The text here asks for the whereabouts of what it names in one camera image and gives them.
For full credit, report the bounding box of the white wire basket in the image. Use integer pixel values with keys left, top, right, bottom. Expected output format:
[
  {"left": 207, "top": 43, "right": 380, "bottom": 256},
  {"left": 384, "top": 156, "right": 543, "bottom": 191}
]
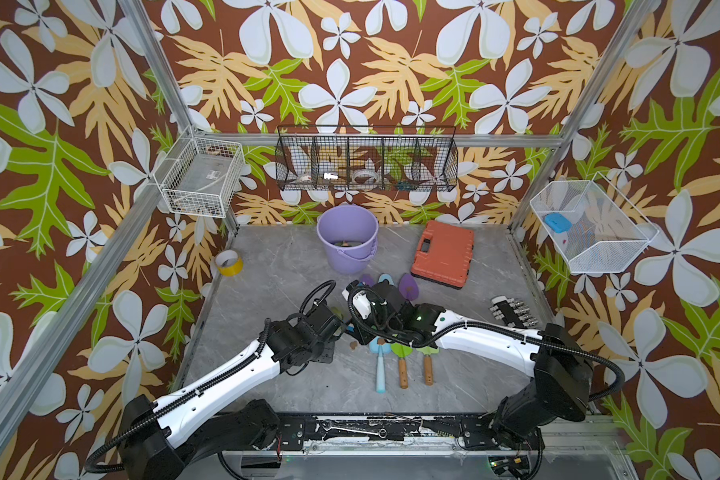
[
  {"left": 152, "top": 128, "right": 247, "bottom": 219},
  {"left": 530, "top": 174, "right": 659, "bottom": 275}
]

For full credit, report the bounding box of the white wire basket right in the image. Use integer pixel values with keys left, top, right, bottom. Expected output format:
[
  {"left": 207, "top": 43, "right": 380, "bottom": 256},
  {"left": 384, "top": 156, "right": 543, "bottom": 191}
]
[{"left": 530, "top": 174, "right": 659, "bottom": 275}]

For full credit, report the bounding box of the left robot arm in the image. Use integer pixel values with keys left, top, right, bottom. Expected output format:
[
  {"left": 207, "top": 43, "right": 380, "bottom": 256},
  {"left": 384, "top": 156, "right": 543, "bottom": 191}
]
[{"left": 84, "top": 301, "right": 346, "bottom": 479}]

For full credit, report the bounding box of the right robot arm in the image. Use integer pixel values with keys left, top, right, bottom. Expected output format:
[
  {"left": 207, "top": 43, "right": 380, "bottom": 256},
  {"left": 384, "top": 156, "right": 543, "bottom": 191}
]
[{"left": 343, "top": 282, "right": 625, "bottom": 450}]

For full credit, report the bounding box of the red plastic tool case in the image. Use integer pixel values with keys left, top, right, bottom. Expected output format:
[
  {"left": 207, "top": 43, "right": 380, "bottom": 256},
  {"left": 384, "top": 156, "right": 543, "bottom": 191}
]
[{"left": 410, "top": 220, "right": 475, "bottom": 289}]

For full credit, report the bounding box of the black socket bit rack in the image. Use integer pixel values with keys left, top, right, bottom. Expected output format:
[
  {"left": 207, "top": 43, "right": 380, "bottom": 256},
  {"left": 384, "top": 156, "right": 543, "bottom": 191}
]
[{"left": 490, "top": 295, "right": 539, "bottom": 329}]

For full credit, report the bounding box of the green pointed trowel wooden handle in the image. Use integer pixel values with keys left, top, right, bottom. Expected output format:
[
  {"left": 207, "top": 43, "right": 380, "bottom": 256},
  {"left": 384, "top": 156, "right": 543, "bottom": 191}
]
[{"left": 391, "top": 343, "right": 413, "bottom": 389}]

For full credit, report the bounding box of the yellow tape roll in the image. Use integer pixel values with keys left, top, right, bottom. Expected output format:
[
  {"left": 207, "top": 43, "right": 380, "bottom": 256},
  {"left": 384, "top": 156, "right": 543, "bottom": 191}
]
[{"left": 214, "top": 250, "right": 244, "bottom": 277}]

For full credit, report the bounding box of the purple trowel pink handle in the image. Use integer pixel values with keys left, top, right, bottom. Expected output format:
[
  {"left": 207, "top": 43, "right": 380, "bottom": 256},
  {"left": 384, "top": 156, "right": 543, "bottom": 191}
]
[
  {"left": 360, "top": 274, "right": 375, "bottom": 286},
  {"left": 398, "top": 273, "right": 419, "bottom": 302}
]

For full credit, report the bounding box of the blue object in basket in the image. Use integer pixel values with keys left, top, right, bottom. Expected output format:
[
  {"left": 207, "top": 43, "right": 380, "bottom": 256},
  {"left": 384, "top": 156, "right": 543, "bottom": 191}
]
[{"left": 543, "top": 212, "right": 573, "bottom": 234}]

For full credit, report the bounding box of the green square trowel right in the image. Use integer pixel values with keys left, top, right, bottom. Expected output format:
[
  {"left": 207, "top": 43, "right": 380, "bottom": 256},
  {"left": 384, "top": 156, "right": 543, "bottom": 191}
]
[{"left": 418, "top": 346, "right": 439, "bottom": 386}]

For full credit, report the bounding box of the purple trowel pink handle right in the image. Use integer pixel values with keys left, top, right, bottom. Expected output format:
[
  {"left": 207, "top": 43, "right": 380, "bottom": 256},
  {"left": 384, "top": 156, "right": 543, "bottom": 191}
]
[{"left": 398, "top": 273, "right": 419, "bottom": 302}]

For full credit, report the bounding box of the light blue round trowel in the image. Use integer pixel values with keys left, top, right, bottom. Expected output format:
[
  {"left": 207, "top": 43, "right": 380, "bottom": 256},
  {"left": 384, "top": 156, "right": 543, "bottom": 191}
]
[{"left": 369, "top": 337, "right": 391, "bottom": 394}]

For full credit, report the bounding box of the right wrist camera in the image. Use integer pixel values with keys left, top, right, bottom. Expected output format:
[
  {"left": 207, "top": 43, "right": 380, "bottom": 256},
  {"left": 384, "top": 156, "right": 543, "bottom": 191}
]
[{"left": 342, "top": 286, "right": 372, "bottom": 320}]

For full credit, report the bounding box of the white wire basket left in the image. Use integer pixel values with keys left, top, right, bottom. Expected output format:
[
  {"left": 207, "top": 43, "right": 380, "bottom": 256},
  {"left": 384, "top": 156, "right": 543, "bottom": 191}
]
[{"left": 152, "top": 128, "right": 247, "bottom": 219}]

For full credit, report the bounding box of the purple plastic bucket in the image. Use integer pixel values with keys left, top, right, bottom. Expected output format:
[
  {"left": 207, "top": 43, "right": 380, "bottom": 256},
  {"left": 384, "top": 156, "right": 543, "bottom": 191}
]
[{"left": 316, "top": 204, "right": 379, "bottom": 275}]

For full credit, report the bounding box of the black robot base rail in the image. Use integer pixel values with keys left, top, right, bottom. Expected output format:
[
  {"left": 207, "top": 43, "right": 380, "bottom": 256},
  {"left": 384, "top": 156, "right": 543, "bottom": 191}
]
[{"left": 274, "top": 412, "right": 545, "bottom": 451}]

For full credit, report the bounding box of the black wire basket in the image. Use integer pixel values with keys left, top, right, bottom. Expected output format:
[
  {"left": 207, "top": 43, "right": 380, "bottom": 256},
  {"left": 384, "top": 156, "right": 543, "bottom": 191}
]
[{"left": 273, "top": 125, "right": 459, "bottom": 192}]

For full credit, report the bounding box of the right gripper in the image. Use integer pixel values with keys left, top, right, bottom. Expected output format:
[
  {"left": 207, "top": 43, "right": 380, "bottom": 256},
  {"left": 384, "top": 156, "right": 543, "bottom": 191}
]
[{"left": 338, "top": 309, "right": 403, "bottom": 344}]

